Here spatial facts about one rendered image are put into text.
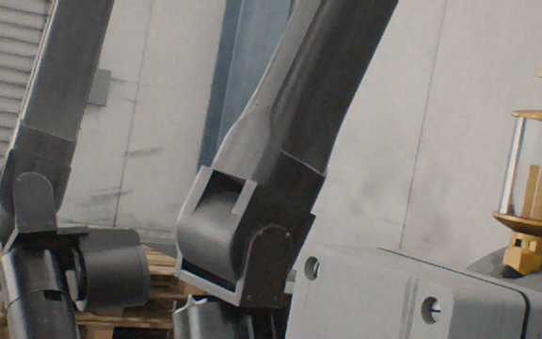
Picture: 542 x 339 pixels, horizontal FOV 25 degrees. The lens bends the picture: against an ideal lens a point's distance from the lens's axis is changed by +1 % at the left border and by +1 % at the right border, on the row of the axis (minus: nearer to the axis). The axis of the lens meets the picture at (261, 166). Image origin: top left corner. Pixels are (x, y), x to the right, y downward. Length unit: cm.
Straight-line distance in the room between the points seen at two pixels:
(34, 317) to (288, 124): 35
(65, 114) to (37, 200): 10
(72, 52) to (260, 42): 785
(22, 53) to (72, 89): 735
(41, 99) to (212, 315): 39
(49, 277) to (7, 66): 740
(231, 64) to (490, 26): 244
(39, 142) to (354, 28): 39
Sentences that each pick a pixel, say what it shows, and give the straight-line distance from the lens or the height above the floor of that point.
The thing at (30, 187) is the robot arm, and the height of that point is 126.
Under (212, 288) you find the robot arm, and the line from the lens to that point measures 80.
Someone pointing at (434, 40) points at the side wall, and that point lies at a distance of 802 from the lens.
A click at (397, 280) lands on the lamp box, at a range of 38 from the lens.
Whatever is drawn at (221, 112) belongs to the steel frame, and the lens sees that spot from 933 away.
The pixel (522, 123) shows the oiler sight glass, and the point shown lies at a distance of 44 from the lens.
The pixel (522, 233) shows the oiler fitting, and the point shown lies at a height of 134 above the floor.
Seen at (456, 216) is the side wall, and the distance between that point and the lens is 766.
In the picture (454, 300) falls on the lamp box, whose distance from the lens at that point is 36.
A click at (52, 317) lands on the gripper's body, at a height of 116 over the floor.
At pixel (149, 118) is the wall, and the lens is 906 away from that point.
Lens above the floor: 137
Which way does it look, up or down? 3 degrees down
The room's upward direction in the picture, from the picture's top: 10 degrees clockwise
